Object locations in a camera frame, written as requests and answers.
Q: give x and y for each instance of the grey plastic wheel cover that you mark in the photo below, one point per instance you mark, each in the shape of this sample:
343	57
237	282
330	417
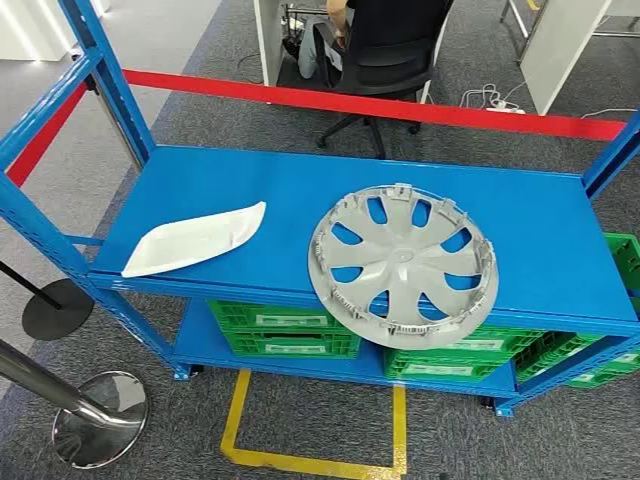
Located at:
400	265

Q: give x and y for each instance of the blue metal shelf rack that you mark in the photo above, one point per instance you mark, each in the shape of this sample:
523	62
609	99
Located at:
250	192

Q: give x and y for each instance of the white plastic trim part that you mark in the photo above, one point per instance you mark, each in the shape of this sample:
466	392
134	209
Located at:
190	242

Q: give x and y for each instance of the green plastic crate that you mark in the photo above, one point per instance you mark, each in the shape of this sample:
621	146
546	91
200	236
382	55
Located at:
615	371
430	370
500	341
250	344
545	354
625	262
240	314

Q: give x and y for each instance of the red barrier belt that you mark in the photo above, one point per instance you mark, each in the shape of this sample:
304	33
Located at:
350	102
40	139

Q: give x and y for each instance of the person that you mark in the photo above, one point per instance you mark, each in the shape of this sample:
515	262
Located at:
310	46

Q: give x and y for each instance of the black office chair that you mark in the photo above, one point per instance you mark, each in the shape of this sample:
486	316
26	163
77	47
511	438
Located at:
390	66

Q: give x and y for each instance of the white partition panel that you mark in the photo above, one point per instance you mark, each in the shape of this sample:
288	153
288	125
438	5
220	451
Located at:
560	46

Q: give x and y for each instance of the chrome stanchion post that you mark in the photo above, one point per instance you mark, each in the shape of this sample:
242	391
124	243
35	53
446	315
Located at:
100	417
118	129

